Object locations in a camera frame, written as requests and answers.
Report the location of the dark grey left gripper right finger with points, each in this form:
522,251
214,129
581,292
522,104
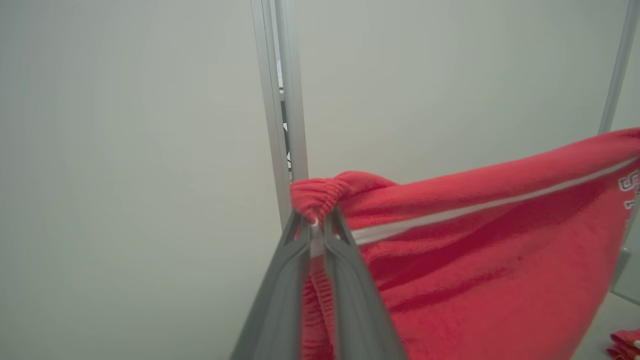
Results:
355,300

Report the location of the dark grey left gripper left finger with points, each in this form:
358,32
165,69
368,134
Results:
280,300

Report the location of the red shorts with white trim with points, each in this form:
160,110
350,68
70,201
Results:
500,260

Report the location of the red jersey with white sleeves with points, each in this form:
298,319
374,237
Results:
625,345

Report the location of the grey metal partition post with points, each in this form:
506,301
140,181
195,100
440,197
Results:
292,75

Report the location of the slim grey metal frame post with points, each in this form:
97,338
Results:
617,75

